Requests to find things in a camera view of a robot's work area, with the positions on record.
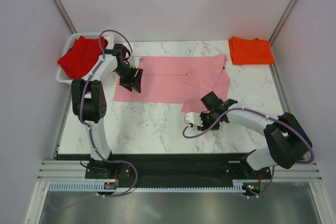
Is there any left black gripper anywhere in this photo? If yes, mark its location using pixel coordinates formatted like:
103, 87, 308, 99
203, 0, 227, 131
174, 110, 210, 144
113, 65, 143, 94

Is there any pink t shirt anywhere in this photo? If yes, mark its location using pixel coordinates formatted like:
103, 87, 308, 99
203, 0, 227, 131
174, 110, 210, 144
114, 55, 230, 114

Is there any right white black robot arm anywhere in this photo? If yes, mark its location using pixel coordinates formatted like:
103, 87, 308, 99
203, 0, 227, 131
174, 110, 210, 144
197, 92, 314, 179

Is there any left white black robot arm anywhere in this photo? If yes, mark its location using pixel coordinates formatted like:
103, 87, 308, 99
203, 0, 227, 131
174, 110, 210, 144
71, 44, 143, 179

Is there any red t shirt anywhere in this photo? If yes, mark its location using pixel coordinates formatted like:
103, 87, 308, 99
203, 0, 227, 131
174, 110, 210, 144
58, 36, 101, 79

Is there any folded orange t shirt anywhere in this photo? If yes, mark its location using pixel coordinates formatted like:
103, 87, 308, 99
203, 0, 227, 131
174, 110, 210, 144
228, 37, 275, 66

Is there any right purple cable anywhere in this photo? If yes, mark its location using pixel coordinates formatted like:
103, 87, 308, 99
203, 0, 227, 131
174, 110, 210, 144
182, 107, 315, 199

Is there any purple cable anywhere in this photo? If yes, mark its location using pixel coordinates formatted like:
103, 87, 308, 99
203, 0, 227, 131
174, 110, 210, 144
48, 29, 139, 210
182, 107, 315, 199

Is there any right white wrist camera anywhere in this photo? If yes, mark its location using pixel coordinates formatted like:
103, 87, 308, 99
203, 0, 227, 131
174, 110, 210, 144
184, 112, 204, 131

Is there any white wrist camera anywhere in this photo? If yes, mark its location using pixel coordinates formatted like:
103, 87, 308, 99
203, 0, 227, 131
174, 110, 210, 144
184, 112, 204, 131
129, 56, 143, 69

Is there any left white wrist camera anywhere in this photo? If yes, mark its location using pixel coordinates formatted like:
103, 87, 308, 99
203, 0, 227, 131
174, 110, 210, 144
129, 56, 143, 69

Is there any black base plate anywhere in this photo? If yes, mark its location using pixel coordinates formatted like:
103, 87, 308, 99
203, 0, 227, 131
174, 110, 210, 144
85, 153, 271, 187

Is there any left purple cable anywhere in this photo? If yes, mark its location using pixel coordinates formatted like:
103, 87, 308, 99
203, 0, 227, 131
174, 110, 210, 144
48, 29, 139, 210

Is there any white slotted cable duct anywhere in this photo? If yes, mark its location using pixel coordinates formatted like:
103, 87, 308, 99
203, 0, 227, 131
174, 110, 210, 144
48, 181, 251, 193

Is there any aluminium profile rail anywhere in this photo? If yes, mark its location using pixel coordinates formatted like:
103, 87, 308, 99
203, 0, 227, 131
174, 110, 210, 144
38, 161, 322, 182

